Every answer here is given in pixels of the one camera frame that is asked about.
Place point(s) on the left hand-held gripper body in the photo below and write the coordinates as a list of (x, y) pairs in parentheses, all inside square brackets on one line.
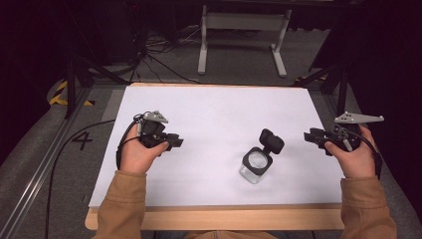
[(153, 127)]

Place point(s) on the yellow black floor tape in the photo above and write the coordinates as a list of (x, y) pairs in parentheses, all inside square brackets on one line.
[(58, 96)]

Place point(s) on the white metal stand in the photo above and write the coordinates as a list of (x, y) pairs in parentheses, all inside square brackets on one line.
[(245, 21)]

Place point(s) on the person's left hand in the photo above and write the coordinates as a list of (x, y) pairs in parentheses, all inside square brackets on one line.
[(139, 156)]

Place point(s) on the white table mat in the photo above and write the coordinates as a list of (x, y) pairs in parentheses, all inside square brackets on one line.
[(212, 132)]

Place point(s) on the black tripod stand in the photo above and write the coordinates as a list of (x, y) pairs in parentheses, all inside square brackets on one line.
[(71, 83), (341, 83)]

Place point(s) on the person's right hand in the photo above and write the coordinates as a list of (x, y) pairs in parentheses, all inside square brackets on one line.
[(356, 159)]

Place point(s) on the aluminium floor rail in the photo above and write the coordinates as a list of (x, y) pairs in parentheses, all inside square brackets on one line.
[(36, 172)]

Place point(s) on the clear jar with black lid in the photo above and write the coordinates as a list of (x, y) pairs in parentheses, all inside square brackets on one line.
[(257, 162)]

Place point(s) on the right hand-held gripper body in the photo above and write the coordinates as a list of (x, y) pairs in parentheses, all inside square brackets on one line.
[(345, 134)]

